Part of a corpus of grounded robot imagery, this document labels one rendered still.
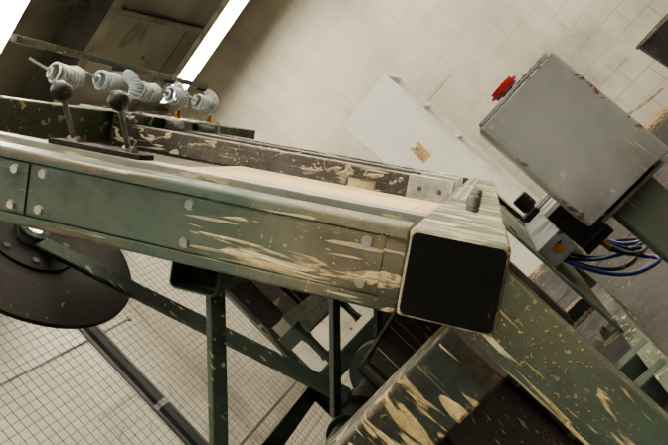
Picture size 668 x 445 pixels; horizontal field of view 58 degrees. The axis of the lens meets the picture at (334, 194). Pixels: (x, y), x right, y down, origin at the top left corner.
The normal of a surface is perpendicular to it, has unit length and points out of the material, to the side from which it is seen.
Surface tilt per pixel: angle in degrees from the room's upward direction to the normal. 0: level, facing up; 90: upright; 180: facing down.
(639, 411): 90
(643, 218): 90
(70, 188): 90
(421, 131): 90
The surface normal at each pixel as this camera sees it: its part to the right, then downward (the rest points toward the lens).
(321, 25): -0.32, 0.13
